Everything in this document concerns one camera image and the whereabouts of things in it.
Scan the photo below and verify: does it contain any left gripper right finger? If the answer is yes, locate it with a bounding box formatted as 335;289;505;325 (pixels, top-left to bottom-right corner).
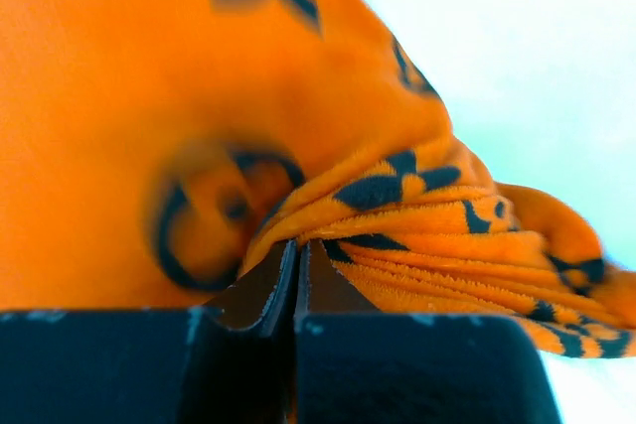
295;240;561;424

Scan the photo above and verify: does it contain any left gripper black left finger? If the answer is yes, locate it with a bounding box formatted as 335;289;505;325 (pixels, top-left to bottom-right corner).
178;240;297;423

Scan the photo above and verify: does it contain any orange patterned pillowcase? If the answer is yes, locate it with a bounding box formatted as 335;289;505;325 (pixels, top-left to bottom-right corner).
1;0;635;358

